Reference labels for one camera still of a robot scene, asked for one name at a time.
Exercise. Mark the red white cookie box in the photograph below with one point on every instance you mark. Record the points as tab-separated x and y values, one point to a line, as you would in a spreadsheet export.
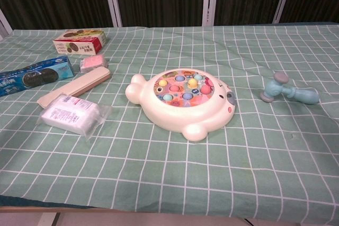
79	42

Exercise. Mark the white whack-a-mole toy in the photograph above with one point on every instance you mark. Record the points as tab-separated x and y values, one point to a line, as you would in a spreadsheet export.
169	116

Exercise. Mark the small teal object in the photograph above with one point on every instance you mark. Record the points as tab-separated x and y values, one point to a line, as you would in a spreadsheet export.
272	88

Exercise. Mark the white tissue pack clear wrap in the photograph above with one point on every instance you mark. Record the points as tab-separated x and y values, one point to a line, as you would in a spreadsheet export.
69	115

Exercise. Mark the pink white wrapped pack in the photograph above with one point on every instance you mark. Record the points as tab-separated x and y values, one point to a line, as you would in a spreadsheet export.
92	62

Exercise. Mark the long beige plastic case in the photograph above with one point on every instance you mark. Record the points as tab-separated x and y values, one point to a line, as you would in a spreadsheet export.
79	84

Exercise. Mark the green checked tablecloth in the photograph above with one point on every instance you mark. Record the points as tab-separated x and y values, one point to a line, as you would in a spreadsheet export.
185	173

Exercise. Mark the blue Oreo cookie box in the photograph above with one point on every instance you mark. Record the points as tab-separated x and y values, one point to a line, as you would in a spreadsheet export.
31	76

